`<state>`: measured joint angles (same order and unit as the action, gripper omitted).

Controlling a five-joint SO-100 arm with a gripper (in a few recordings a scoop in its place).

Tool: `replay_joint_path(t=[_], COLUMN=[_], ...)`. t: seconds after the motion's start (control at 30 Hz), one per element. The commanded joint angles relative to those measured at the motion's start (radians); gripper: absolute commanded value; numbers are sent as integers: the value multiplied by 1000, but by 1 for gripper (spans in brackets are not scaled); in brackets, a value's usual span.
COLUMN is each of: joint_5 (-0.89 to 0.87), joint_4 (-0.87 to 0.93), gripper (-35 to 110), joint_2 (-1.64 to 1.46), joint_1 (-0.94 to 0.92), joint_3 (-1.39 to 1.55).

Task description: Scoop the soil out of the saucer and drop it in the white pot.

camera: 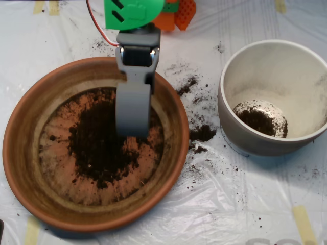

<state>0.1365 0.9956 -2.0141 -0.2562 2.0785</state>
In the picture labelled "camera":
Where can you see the beige masking tape strip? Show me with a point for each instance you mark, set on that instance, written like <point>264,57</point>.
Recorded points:
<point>38,6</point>
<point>32,232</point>
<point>304,224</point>
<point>54,7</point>
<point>281,6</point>

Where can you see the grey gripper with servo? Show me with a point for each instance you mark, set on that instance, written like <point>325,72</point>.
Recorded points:
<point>138,57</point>

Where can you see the large spilled soil clump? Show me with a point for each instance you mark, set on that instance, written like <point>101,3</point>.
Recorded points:
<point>203,132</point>

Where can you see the elongated spilled soil clump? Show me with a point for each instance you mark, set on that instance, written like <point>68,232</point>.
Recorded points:
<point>187,86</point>

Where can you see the terracotta clay bowl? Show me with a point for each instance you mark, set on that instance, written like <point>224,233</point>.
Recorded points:
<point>102,220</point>

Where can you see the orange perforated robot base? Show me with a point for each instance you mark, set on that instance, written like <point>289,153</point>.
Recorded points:
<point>184,15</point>

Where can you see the white ceramic pot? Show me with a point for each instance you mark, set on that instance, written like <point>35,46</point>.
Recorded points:
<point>255,148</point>

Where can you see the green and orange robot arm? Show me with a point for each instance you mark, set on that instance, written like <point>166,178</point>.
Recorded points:
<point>132,15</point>

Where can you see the small spilled soil clump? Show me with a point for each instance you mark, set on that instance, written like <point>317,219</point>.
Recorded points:
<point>199,149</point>

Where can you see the dark object at edge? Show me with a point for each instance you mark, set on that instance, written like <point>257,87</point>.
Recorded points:
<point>1,228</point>

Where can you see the clear plastic sheet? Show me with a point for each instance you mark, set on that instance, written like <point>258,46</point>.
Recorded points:
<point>230,204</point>

